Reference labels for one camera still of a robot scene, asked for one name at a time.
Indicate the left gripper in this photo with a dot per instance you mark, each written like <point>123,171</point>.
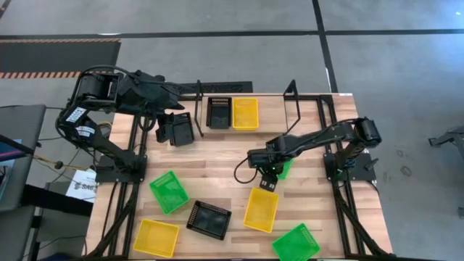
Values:
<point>165,103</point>

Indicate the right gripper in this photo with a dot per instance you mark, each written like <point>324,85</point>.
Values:
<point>270,161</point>

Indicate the black slotted plastic basket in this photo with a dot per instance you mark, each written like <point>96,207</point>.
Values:
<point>219,117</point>
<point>209,220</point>
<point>183,132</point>

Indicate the green slotted plastic basket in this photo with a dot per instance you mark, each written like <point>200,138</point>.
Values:
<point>295,244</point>
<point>168,192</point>
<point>286,172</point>

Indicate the yellow slotted plastic basket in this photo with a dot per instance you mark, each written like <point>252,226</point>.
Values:
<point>261,210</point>
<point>156,238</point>
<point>245,114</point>

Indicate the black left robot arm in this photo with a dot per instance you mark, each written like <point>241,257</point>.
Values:
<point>105,145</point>

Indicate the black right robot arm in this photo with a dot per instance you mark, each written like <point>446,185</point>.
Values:
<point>319,136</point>

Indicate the black perforated floor strip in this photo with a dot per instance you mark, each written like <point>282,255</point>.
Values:
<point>224,87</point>

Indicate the white printed paper sheet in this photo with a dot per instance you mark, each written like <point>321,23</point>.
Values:
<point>81,190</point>

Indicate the dark furniture bar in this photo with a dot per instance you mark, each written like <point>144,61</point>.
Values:
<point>54,201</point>

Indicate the black orange-striped floor mat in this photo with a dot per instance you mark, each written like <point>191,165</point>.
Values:
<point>54,56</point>

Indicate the grey desk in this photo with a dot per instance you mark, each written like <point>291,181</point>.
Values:
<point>21,119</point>

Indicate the grey furniture surface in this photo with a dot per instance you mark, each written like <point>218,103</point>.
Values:
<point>14,232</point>

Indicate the grey tripod leg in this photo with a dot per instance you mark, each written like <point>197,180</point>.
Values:
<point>451,137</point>

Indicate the wooden shelf with black frame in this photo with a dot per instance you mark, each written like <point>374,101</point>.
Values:
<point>270,116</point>

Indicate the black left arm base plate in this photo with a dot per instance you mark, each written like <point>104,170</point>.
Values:
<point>108,175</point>

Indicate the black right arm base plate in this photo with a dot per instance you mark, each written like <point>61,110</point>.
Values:
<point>362,174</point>

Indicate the black aluminium table frame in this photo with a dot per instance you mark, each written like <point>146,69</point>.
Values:
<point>308,97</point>

